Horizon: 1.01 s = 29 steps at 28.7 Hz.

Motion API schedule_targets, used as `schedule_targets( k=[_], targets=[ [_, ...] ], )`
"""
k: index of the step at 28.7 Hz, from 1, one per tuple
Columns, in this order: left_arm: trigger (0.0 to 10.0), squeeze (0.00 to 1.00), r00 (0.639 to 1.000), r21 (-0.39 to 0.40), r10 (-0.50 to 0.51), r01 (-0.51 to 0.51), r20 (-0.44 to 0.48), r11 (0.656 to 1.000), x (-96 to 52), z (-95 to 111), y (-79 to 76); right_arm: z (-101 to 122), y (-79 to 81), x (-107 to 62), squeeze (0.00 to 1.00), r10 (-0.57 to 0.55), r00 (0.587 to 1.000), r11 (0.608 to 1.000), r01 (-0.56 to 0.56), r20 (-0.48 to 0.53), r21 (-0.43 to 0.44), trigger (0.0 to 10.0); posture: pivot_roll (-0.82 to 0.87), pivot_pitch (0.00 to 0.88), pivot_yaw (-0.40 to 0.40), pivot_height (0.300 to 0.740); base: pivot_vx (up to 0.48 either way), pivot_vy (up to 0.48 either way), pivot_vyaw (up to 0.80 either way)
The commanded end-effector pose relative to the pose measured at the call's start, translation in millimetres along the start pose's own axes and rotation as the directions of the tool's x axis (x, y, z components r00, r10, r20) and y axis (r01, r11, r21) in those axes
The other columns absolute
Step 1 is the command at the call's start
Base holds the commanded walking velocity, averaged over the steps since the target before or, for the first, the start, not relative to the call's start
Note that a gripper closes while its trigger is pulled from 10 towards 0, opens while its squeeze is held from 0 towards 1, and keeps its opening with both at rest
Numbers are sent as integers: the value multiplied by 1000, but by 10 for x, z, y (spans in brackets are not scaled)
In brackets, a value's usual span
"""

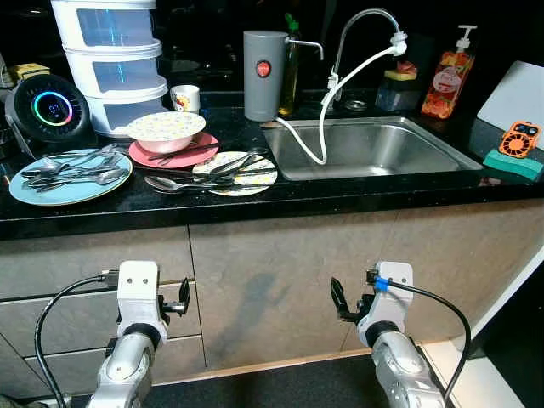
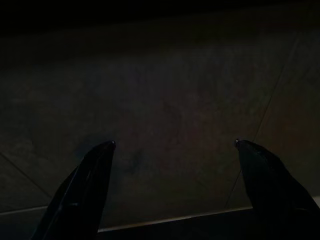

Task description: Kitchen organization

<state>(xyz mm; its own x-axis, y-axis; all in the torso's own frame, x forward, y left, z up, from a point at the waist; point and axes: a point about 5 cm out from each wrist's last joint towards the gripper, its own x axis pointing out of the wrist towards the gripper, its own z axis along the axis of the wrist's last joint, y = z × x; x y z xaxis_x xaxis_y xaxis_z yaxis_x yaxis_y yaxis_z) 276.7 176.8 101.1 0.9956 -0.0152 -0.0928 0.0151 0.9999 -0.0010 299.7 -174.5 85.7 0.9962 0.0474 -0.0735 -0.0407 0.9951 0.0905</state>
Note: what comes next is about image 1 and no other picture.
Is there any beige cabinet door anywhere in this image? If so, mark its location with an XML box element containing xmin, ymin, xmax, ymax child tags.
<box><xmin>378</xmin><ymin>198</ymin><xmax>544</xmax><ymax>341</ymax></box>
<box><xmin>189</xmin><ymin>207</ymin><xmax>409</xmax><ymax>372</ymax></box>

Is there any beige cabinet drawer front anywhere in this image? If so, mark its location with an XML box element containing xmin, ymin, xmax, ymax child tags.
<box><xmin>0</xmin><ymin>282</ymin><xmax>203</xmax><ymax>358</ymax></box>
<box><xmin>0</xmin><ymin>225</ymin><xmax>195</xmax><ymax>300</ymax></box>
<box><xmin>0</xmin><ymin>336</ymin><xmax>207</xmax><ymax>399</ymax></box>

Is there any black floor mat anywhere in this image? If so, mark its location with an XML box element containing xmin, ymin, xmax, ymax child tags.
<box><xmin>68</xmin><ymin>353</ymin><xmax>451</xmax><ymax>408</ymax></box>

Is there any white lemon print plate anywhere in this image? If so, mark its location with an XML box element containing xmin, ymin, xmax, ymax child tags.
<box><xmin>192</xmin><ymin>151</ymin><xmax>279</xmax><ymax>197</ymax></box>

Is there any pink plate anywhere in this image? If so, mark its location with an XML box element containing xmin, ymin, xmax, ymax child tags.
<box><xmin>128</xmin><ymin>132</ymin><xmax>220</xmax><ymax>169</ymax></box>

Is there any light blue plate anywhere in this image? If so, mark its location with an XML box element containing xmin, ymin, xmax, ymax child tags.
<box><xmin>8</xmin><ymin>148</ymin><xmax>133</xmax><ymax>207</ymax></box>

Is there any stainless steel sink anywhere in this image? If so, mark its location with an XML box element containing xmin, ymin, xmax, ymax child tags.
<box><xmin>262</xmin><ymin>116</ymin><xmax>484</xmax><ymax>182</ymax></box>

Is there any floral pink bowl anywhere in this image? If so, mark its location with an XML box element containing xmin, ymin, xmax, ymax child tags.
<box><xmin>126</xmin><ymin>111</ymin><xmax>207</xmax><ymax>155</ymax></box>

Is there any white printed cup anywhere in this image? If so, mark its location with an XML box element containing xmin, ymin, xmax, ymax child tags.
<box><xmin>170</xmin><ymin>84</ymin><xmax>201</xmax><ymax>114</ymax></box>

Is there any black sponge holder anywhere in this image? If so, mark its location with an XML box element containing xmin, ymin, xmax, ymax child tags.
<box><xmin>375</xmin><ymin>61</ymin><xmax>421</xmax><ymax>113</ymax></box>

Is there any green sponge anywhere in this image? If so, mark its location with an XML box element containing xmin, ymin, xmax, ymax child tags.
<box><xmin>483</xmin><ymin>148</ymin><xmax>544</xmax><ymax>181</ymax></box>

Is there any grey water filter canister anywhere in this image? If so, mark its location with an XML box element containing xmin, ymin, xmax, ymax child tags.
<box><xmin>243</xmin><ymin>31</ymin><xmax>325</xmax><ymax>122</ymax></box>

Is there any olive oil glass bottle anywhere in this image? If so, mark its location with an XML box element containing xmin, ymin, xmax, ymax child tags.
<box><xmin>277</xmin><ymin>13</ymin><xmax>302</xmax><ymax>118</ymax></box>

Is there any yellow sponge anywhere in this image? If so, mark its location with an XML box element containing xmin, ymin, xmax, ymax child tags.
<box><xmin>384</xmin><ymin>68</ymin><xmax>419</xmax><ymax>82</ymax></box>

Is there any black round speaker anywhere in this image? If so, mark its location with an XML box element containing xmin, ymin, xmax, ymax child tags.
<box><xmin>4</xmin><ymin>73</ymin><xmax>91</xmax><ymax>144</ymax></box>

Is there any white tiered food container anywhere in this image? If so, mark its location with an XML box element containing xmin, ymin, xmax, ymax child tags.
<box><xmin>49</xmin><ymin>0</ymin><xmax>169</xmax><ymax>139</ymax></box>

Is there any orange and black gadget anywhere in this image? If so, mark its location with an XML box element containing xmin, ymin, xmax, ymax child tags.
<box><xmin>498</xmin><ymin>122</ymin><xmax>541</xmax><ymax>159</ymax></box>

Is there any orange dish soap pump bottle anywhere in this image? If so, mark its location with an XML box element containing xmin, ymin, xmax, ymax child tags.
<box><xmin>421</xmin><ymin>25</ymin><xmax>478</xmax><ymax>120</ymax></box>

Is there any chrome sink faucet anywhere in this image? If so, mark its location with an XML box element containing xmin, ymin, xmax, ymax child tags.
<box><xmin>331</xmin><ymin>8</ymin><xmax>407</xmax><ymax>103</ymax></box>

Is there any white cutting board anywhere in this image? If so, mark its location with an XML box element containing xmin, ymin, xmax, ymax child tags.
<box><xmin>476</xmin><ymin>59</ymin><xmax>544</xmax><ymax>130</ymax></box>

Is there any yellow box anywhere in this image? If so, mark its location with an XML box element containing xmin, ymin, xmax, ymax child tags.
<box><xmin>8</xmin><ymin>62</ymin><xmax>50</xmax><ymax>83</ymax></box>

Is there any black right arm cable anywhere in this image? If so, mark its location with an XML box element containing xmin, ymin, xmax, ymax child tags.
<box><xmin>365</xmin><ymin>269</ymin><xmax>473</xmax><ymax>402</ymax></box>

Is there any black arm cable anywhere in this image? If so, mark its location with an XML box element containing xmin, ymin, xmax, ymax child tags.
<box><xmin>365</xmin><ymin>269</ymin><xmax>473</xmax><ymax>402</ymax></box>
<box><xmin>34</xmin><ymin>269</ymin><xmax>120</xmax><ymax>408</ymax></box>

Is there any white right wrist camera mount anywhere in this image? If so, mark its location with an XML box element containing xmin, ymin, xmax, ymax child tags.
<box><xmin>365</xmin><ymin>261</ymin><xmax>415</xmax><ymax>328</ymax></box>

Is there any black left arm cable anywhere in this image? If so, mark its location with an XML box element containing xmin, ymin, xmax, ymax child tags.
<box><xmin>34</xmin><ymin>269</ymin><xmax>120</xmax><ymax>408</ymax></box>

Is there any white flexible hose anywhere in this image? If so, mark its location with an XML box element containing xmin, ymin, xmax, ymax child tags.
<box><xmin>274</xmin><ymin>32</ymin><xmax>409</xmax><ymax>166</ymax></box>

